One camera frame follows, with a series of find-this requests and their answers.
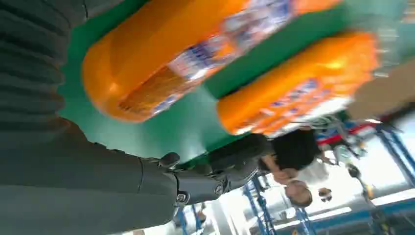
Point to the red white blue board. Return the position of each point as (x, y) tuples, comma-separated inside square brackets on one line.
[(337, 136)]

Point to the blue horizontal beam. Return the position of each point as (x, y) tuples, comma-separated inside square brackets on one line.
[(350, 217)]

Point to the blue metal rack frame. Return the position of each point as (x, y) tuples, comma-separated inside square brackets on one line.
[(397, 152), (259, 204)]

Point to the black stand with round head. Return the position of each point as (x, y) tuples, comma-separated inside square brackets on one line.
[(355, 172)]

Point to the ribbed grey right arm sleeve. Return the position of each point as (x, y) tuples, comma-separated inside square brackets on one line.
[(29, 58)]

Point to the person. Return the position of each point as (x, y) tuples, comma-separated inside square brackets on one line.
[(295, 149)]

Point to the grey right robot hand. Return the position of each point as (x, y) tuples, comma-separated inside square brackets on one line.
[(81, 188)]

